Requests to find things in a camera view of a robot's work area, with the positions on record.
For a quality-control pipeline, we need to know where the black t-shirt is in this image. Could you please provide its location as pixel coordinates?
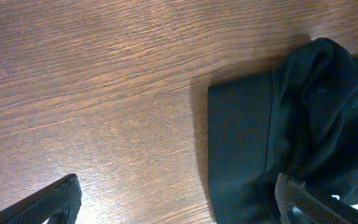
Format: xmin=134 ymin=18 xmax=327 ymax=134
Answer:
xmin=208 ymin=38 xmax=358 ymax=223

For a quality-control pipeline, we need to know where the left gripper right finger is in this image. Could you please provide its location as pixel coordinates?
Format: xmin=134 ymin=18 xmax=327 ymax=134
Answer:
xmin=275 ymin=173 xmax=358 ymax=224

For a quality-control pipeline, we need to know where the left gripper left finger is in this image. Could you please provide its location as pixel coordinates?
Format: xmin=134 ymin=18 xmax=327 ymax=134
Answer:
xmin=0 ymin=174 xmax=82 ymax=224

